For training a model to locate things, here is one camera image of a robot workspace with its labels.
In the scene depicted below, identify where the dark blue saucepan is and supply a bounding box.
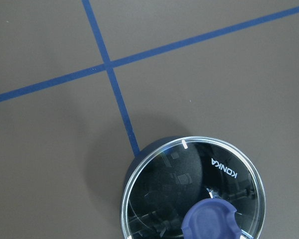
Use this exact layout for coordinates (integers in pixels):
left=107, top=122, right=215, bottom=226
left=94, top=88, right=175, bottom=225
left=123, top=135, right=185, bottom=195

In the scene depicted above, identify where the glass lid with blue knob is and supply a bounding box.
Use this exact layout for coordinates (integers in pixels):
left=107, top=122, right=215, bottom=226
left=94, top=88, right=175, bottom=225
left=120, top=136, right=266, bottom=239

